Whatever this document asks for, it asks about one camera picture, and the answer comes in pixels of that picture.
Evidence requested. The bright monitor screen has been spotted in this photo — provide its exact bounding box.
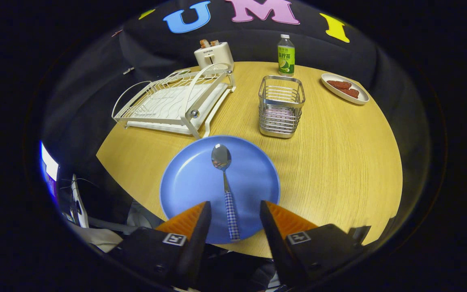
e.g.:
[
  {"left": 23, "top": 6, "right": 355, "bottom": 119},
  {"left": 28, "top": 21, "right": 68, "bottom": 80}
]
[{"left": 40, "top": 141, "right": 59, "bottom": 196}]

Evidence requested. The white wire dish rack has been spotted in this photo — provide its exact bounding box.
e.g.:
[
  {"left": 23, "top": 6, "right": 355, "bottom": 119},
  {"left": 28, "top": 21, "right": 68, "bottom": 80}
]
[{"left": 111, "top": 62, "right": 237, "bottom": 140}]

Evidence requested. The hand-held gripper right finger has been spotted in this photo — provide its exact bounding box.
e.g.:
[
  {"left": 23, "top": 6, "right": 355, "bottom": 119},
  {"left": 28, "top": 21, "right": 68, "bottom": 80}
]
[{"left": 259, "top": 200, "right": 372, "bottom": 287}]

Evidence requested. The small white plate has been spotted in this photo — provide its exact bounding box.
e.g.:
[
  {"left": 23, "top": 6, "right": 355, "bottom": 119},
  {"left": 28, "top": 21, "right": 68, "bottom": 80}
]
[{"left": 321, "top": 73, "right": 370, "bottom": 106}]

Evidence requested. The green label drink bottle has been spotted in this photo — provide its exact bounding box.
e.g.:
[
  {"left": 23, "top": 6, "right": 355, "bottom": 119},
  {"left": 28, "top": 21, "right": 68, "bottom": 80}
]
[{"left": 277, "top": 34, "right": 296, "bottom": 78}]

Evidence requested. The checked handle metal spoon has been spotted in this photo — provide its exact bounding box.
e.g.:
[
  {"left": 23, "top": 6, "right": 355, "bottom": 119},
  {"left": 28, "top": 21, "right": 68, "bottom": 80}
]
[{"left": 211, "top": 143, "right": 241, "bottom": 242}]

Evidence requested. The white device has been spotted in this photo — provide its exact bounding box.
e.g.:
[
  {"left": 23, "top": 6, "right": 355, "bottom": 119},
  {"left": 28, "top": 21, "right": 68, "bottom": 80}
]
[{"left": 71, "top": 174, "right": 90, "bottom": 229}]

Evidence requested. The white toaster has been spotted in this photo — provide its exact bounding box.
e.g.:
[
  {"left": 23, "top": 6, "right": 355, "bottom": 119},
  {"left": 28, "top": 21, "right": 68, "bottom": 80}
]
[{"left": 194, "top": 41, "right": 235, "bottom": 71}]

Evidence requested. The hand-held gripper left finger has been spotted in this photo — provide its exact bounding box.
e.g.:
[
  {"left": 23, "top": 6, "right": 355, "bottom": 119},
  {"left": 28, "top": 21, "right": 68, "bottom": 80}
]
[{"left": 110, "top": 201, "right": 212, "bottom": 290}]

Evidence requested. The metal wire basket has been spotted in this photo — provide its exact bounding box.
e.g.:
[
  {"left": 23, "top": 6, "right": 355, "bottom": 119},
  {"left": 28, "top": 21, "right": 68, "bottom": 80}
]
[{"left": 258, "top": 75, "right": 306, "bottom": 139}]

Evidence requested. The black backdrop cloth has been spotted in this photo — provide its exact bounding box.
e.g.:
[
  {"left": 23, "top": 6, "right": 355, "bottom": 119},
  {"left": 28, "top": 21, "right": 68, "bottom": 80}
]
[{"left": 41, "top": 0, "right": 431, "bottom": 228}]

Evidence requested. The blue plate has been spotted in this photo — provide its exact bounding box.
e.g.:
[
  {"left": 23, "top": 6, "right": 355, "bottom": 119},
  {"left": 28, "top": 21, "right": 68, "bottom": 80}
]
[{"left": 159, "top": 135, "right": 281, "bottom": 245}]

